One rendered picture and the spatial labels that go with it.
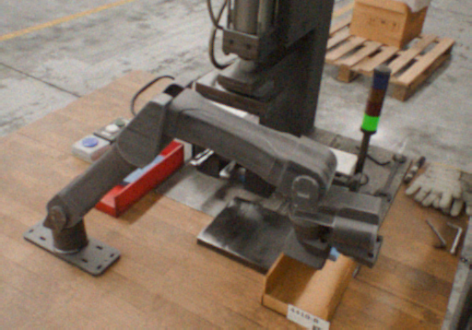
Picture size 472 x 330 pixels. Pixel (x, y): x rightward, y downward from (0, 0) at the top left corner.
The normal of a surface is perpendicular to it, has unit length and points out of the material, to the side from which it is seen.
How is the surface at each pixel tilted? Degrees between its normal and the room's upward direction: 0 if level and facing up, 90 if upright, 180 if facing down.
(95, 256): 0
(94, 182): 88
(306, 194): 90
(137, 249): 0
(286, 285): 0
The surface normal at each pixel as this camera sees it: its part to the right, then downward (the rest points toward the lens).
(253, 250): 0.06, -0.83
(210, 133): -0.33, 0.47
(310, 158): 0.26, -0.76
